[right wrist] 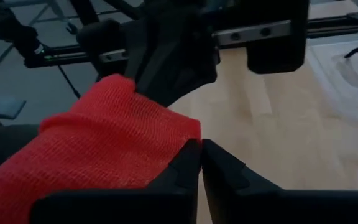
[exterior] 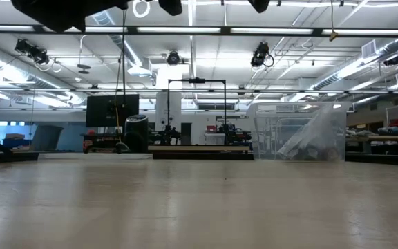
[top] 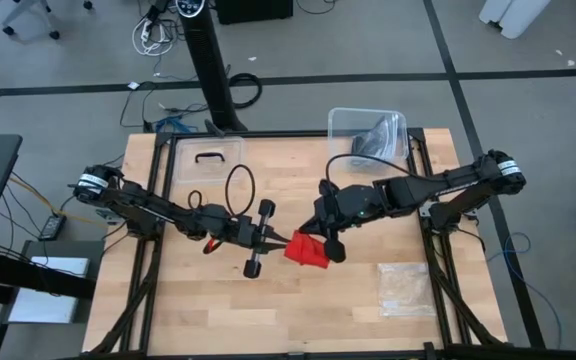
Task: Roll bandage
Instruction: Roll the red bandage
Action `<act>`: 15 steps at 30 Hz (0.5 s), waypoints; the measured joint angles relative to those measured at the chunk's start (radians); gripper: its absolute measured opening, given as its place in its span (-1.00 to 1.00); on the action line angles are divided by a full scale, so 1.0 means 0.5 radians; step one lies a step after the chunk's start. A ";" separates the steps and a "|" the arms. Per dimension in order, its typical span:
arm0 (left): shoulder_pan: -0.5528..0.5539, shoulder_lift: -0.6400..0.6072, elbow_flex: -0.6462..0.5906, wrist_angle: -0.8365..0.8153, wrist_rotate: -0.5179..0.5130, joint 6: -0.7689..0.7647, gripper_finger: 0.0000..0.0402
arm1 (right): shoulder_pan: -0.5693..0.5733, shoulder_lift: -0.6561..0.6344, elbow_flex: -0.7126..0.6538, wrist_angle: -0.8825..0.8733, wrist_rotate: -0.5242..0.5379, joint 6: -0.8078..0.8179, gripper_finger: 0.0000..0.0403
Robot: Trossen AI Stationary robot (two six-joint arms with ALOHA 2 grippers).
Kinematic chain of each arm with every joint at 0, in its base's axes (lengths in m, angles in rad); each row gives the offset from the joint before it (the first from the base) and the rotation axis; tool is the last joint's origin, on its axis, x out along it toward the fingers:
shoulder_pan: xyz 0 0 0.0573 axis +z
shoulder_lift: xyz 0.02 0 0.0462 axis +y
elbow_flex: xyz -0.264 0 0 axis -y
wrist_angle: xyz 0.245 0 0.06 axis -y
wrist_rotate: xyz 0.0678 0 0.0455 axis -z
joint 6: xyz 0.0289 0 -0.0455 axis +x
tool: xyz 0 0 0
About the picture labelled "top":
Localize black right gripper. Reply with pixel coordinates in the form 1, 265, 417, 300
299, 180, 347, 264

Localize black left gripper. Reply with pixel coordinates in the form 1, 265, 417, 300
232, 199, 293, 280

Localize red bandage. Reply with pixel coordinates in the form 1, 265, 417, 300
283, 229, 331, 270

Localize clear zipper bag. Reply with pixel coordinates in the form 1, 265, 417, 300
376, 262, 437, 319

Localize clear plastic storage bin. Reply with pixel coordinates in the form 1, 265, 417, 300
327, 106, 410, 171

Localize bagged black parts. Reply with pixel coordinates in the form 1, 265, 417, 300
350, 115, 399, 157

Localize black power adapter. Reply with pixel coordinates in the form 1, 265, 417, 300
37, 214, 68, 242

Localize black box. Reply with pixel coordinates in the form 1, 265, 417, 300
215, 0, 294, 25

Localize dark grey stand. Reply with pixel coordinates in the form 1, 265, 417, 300
0, 239, 105, 360

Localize white panel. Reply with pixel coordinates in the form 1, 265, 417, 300
7, 255, 91, 325

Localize white power strip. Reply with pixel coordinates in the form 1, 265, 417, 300
131, 17, 177, 57

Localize white step trash bin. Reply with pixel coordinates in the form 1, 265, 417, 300
478, 0, 553, 40

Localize office chair with casters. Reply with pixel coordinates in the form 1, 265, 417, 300
1, 0, 94, 41

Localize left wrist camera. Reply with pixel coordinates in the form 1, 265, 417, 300
239, 218, 262, 246

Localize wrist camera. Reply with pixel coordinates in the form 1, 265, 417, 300
239, 218, 262, 246
317, 180, 342, 211

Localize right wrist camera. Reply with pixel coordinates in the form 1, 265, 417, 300
317, 180, 342, 211

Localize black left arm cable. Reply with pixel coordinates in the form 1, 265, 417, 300
224, 163, 257, 217

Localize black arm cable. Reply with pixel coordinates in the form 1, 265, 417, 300
324, 153, 419, 184
224, 163, 257, 217

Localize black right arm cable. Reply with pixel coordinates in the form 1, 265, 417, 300
324, 153, 419, 184

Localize black aluminium table frame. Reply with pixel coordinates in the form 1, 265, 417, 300
60, 127, 576, 360

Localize blue cable bundle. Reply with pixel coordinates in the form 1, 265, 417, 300
155, 115, 194, 134

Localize black cable coil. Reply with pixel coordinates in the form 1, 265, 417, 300
227, 72, 264, 110

